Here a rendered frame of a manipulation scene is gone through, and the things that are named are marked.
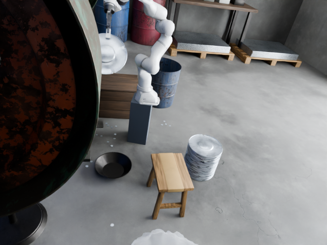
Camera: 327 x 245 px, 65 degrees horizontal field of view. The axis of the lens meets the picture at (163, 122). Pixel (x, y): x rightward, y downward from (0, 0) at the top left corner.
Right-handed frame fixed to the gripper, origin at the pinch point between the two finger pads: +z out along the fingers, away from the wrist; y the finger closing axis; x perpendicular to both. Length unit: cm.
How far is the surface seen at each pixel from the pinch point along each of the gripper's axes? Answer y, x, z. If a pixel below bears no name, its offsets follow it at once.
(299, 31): -287, 392, -198
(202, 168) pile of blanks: -36, 80, 91
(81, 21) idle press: 127, 1, 63
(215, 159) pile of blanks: -31, 89, 84
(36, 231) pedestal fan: -12, -38, 130
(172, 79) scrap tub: -99, 68, -5
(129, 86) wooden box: -90, 20, 9
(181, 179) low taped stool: -3, 53, 97
